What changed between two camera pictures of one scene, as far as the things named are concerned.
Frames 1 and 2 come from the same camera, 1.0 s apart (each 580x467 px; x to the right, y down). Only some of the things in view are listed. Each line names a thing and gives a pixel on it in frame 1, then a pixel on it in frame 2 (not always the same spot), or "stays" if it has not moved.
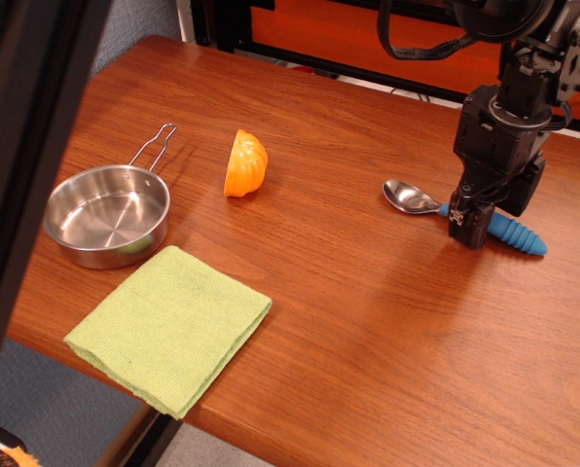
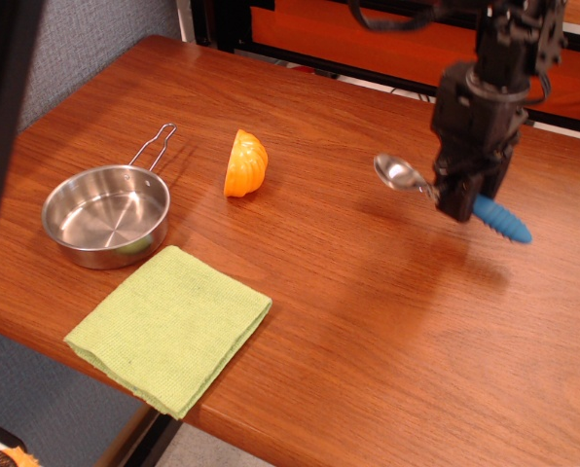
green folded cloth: x=169 y=335 stays
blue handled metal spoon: x=405 y=197 → x=394 y=171
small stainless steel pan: x=112 y=217 stays
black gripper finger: x=518 y=197 → x=495 y=172
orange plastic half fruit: x=246 y=164 stays
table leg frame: x=144 y=441 stays
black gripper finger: x=469 y=220 → x=455 y=194
